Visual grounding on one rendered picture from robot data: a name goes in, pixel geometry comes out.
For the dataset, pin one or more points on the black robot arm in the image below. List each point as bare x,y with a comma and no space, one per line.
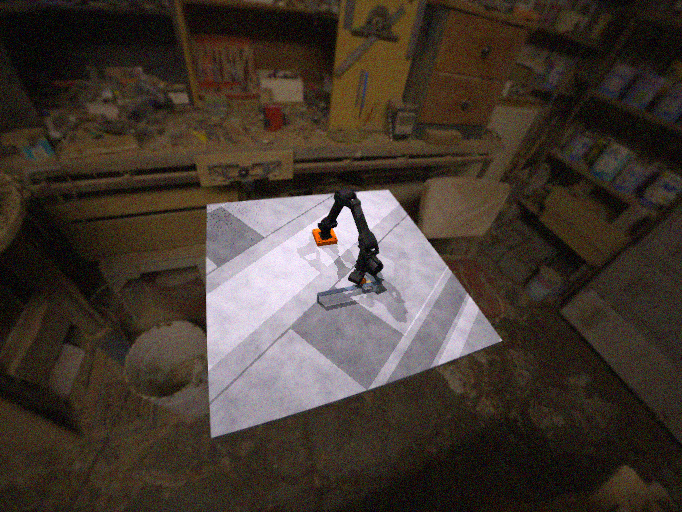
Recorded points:
366,238

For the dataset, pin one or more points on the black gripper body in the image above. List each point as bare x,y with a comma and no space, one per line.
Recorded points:
356,277

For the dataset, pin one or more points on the clear corner wall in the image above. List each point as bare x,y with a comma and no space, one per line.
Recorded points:
351,293

